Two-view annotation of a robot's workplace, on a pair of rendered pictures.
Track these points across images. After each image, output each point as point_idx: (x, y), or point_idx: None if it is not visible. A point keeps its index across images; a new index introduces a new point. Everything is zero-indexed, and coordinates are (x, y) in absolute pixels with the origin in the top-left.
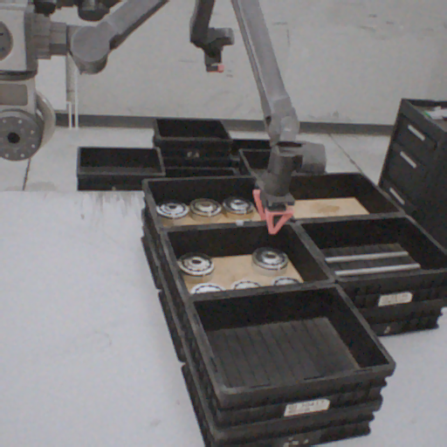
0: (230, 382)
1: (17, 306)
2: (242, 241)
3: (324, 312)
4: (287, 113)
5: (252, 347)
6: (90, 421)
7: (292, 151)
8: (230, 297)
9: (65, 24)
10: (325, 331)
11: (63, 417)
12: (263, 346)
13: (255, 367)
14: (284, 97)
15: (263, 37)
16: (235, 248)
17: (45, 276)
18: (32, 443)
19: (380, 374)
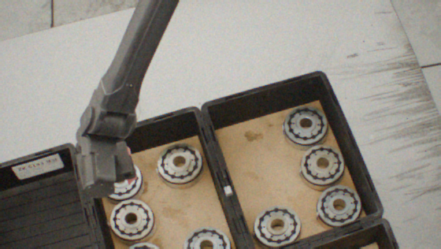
0: (21, 204)
1: (172, 40)
2: (224, 209)
3: None
4: (96, 107)
5: (63, 225)
6: (40, 127)
7: (86, 142)
8: (76, 181)
9: None
10: None
11: (44, 108)
12: (66, 235)
13: (38, 226)
14: (104, 90)
15: (139, 13)
16: (223, 206)
17: (224, 48)
18: (24, 95)
19: None
